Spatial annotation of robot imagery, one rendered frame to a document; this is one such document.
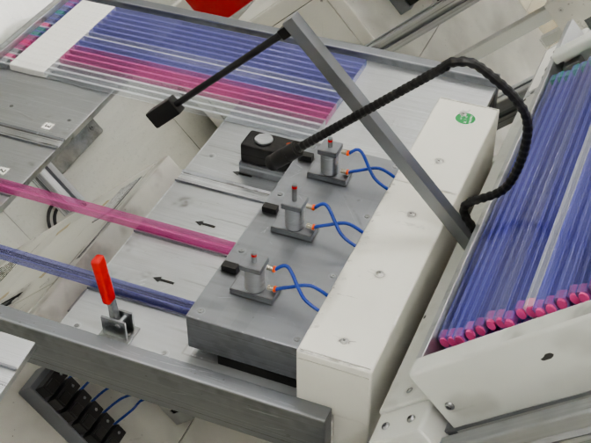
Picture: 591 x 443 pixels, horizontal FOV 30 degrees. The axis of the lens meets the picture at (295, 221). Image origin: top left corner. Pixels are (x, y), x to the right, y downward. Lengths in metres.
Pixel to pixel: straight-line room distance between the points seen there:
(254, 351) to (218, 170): 0.37
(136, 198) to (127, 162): 0.87
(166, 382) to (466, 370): 0.36
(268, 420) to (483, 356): 0.29
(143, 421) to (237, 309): 0.63
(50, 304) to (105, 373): 0.51
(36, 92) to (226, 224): 0.41
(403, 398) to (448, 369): 0.10
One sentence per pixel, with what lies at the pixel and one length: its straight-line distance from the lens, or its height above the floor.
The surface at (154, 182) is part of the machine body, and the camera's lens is 1.94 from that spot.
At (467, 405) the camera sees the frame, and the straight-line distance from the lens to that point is 1.01.
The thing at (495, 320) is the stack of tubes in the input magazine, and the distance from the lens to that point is 1.02.
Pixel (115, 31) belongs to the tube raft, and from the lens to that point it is 1.75.
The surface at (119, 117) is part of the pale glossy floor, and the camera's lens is 2.81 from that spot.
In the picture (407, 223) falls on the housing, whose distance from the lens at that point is 1.25.
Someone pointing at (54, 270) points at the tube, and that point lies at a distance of 1.32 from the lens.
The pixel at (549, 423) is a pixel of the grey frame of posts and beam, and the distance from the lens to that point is 0.96.
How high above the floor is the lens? 2.02
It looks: 41 degrees down
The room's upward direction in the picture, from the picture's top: 64 degrees clockwise
